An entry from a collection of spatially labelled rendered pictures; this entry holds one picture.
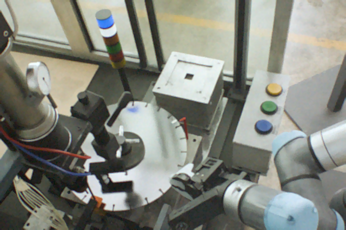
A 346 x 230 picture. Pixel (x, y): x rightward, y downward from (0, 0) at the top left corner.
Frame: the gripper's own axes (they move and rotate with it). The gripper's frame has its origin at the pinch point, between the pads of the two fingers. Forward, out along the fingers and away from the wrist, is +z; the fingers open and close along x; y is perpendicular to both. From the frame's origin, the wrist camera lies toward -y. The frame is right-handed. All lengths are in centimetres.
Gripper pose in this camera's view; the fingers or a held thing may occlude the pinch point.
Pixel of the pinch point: (171, 182)
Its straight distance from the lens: 86.1
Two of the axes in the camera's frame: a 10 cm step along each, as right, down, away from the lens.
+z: -5.3, -0.7, 8.4
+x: -5.0, -7.8, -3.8
